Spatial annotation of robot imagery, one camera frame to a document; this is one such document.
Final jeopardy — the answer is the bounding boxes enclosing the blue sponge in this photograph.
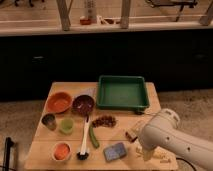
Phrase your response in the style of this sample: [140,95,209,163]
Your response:
[103,142,127,162]

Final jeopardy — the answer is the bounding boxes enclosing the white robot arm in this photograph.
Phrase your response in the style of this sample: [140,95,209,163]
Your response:
[138,108,213,171]

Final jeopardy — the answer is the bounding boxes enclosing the dark red bowl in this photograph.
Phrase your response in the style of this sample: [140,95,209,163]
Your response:
[72,95,95,116]

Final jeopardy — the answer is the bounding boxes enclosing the white bowl orange contents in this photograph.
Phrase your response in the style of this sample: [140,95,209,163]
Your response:
[51,142,71,162]

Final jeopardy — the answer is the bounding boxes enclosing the small red bowl on shelf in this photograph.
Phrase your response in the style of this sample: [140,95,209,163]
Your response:
[80,16,91,25]

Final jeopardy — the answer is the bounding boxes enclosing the yellow corn cob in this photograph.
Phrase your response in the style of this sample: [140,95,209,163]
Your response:
[135,145,169,161]

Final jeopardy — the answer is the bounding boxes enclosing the green cucumber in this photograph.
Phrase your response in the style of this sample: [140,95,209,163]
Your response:
[89,125,100,149]

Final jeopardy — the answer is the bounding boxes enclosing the brown grape bunch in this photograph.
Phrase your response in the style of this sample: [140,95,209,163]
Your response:
[92,116,117,128]

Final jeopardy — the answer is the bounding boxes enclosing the green plastic tray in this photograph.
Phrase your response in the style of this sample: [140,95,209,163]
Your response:
[96,75,150,112]

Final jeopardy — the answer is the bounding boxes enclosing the wooden table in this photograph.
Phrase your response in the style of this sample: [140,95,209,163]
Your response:
[24,82,178,171]

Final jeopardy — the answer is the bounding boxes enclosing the green cup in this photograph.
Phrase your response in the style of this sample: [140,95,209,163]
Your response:
[59,118,74,134]

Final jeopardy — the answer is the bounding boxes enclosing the metal cup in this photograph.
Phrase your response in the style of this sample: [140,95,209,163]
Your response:
[41,113,57,131]

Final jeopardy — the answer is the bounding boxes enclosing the black stand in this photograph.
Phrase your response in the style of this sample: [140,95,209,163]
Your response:
[1,137,14,171]

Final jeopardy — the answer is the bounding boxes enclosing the black cable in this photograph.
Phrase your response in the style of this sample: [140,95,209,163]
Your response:
[175,157,190,171]

